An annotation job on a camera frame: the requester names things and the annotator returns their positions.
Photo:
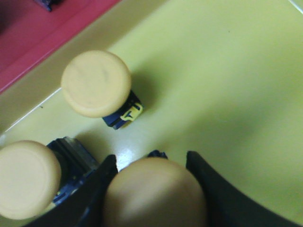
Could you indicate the yellow plastic bin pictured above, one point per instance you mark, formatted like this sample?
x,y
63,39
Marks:
x,y
223,78

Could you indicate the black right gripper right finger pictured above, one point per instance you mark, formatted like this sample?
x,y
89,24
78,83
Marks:
x,y
226,205

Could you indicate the red mushroom push button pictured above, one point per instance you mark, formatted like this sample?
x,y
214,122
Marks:
x,y
47,4

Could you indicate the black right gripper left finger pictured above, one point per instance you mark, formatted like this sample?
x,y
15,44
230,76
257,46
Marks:
x,y
84,207

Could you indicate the yellow mushroom push button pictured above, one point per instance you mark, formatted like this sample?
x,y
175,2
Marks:
x,y
154,192
36,177
98,84

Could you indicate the red plastic bin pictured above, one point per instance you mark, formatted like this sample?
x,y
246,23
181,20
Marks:
x,y
29,33

